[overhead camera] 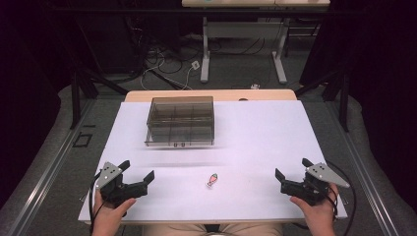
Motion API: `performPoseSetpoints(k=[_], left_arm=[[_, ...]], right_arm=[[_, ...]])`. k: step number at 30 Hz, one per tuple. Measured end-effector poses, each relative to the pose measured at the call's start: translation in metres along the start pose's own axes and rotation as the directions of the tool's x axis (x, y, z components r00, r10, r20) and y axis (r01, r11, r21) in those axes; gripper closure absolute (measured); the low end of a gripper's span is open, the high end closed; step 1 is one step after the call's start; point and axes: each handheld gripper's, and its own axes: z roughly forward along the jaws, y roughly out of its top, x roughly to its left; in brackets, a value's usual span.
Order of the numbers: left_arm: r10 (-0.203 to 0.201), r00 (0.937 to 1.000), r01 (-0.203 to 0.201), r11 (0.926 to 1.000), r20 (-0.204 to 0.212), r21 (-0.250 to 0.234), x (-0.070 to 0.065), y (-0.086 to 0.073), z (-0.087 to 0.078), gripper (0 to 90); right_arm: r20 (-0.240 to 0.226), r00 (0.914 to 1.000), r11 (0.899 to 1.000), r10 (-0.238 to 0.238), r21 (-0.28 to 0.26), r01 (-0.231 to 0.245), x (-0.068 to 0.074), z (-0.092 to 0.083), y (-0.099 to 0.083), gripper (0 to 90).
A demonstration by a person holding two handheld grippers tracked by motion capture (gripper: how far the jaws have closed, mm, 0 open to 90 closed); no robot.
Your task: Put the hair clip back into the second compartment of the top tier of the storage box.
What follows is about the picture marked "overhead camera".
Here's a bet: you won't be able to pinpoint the aluminium floor rail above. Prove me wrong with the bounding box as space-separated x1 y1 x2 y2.
5 97 96 236
324 100 401 236

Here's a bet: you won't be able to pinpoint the person's right hand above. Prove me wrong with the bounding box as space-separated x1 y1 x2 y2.
289 183 339 236

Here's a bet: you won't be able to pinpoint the person's beige trouser legs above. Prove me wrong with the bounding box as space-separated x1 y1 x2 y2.
142 222 285 236

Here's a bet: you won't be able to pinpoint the white table cover sheet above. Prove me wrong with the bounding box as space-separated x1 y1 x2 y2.
77 99 349 226

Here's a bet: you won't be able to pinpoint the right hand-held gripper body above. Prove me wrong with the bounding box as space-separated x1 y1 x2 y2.
279 162 351 207

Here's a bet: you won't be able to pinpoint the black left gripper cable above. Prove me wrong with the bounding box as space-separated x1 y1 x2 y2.
89 169 106 236

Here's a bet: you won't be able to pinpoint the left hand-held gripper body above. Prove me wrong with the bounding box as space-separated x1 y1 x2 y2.
94 161 149 208

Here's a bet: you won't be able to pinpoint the tangle of black floor cables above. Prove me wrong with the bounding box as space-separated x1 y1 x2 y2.
143 30 206 76

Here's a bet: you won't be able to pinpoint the person's left hand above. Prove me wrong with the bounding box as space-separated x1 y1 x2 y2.
91 190 138 236

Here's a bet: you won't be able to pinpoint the clear plastic drawer box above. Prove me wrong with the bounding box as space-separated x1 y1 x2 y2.
144 95 216 148

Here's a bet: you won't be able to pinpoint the white-legged background desk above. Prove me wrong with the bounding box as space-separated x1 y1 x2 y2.
181 0 331 85

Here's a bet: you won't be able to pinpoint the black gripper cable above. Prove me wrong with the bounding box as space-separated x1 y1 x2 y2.
324 159 358 236
89 169 106 236

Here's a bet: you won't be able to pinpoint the black metal stand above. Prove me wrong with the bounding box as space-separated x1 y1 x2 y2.
69 69 130 131
294 69 350 133

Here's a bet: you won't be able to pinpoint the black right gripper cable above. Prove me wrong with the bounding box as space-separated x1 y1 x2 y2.
324 159 358 236

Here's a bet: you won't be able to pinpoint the white floor cable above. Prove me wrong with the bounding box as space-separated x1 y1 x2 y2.
140 58 195 91

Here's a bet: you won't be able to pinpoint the small pink carrot-shaped item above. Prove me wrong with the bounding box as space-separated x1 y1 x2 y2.
206 172 219 189

